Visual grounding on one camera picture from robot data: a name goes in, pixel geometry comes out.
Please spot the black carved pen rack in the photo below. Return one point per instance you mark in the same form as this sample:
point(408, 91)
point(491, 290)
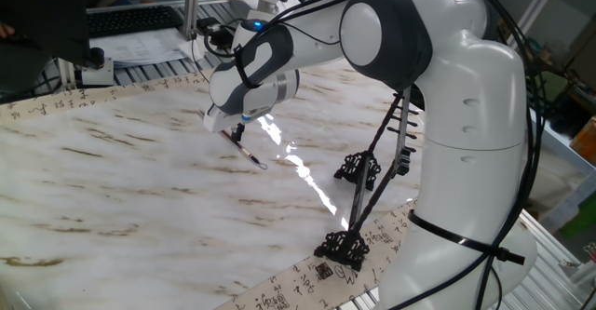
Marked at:
point(342, 252)

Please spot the brown calligraphy brush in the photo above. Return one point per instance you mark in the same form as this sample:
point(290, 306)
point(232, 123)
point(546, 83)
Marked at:
point(251, 155)

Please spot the green object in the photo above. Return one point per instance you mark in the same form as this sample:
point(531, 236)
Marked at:
point(582, 219)

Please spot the bystander bare hand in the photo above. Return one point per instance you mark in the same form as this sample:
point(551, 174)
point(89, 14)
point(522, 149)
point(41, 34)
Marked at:
point(5, 30)

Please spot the aluminium upright post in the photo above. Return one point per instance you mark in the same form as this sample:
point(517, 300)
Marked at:
point(191, 3)

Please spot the silver camera box blue end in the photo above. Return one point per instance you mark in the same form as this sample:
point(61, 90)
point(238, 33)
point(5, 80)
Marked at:
point(247, 118)

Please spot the grey shelf rail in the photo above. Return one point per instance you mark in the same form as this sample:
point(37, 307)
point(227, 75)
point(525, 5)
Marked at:
point(568, 149)

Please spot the grey frame leg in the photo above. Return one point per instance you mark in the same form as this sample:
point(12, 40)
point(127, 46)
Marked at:
point(568, 203)

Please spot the white paper stack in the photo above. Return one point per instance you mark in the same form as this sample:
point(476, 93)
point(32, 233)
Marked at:
point(139, 47)

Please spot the beige calligraphy paper sheet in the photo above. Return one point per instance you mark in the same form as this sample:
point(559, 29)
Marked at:
point(70, 99)

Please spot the white pole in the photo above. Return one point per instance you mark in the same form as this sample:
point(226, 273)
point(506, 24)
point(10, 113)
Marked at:
point(540, 3)

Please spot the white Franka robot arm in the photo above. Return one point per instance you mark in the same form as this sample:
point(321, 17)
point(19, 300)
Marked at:
point(465, 114)

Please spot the white mount black knob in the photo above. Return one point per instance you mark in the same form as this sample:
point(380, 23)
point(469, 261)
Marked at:
point(98, 75)

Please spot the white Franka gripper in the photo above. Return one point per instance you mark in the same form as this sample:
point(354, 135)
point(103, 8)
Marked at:
point(216, 123)

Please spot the black computer keyboard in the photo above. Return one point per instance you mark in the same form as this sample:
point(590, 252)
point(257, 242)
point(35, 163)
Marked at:
point(130, 21)

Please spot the glossy marble pattern mat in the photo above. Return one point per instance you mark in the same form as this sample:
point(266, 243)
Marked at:
point(139, 198)

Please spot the white crumpled tissue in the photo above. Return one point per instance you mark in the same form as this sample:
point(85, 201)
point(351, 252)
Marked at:
point(191, 51)

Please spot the orange box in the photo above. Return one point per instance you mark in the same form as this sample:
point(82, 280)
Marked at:
point(586, 142)

